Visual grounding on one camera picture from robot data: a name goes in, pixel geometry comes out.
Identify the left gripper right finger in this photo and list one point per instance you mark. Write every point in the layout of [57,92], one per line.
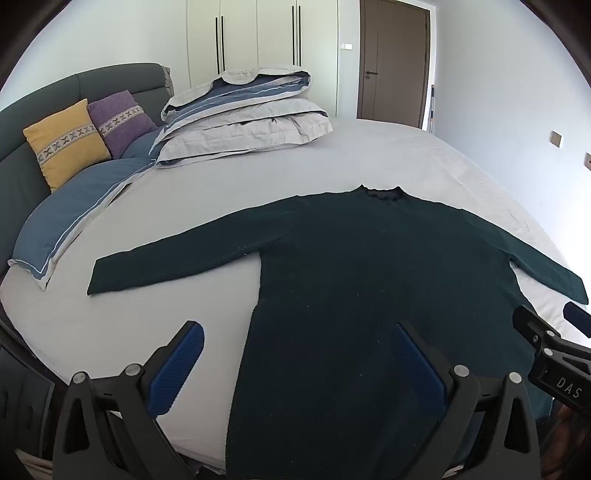
[485,428]

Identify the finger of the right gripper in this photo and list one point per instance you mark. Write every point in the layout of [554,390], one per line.
[578,317]
[536,331]

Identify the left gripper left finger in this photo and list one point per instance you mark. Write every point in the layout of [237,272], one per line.
[108,426]

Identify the dark green knit sweater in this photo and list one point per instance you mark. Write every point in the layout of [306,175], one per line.
[319,392]

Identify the brown bedroom door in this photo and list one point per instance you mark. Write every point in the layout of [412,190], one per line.
[395,62]

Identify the person's right hand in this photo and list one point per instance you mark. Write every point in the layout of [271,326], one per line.
[557,445]

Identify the white bed sheet mattress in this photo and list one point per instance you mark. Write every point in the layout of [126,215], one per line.
[70,331]

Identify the blue grey pillow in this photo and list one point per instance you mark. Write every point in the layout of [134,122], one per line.
[59,219]

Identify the yellow patterned cushion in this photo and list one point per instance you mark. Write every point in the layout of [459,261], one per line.
[65,143]

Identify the purple patterned cushion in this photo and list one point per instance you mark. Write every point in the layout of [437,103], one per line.
[120,120]

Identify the folded grey blue duvet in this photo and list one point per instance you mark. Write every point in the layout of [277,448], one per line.
[244,111]

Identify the white wardrobe with black handles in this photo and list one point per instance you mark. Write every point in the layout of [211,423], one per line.
[239,35]

